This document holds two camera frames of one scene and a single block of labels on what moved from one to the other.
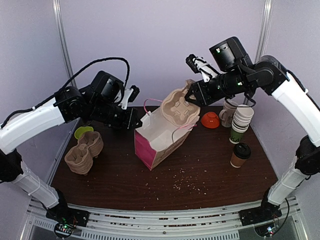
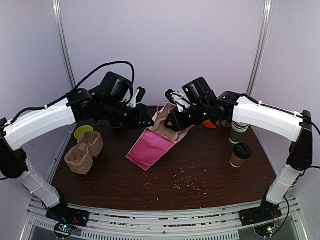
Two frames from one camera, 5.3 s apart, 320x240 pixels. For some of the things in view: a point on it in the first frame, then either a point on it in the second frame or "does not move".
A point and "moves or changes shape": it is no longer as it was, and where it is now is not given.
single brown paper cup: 236,162 does not move
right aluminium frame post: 263,36 does not move
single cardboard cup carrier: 177,110 moves or changes shape
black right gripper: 200,92 to 182,117
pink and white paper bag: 156,139 moves or changes shape
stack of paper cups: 243,115 does not move
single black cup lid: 242,150 does not move
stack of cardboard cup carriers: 80,159 does not move
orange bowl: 210,120 does not move
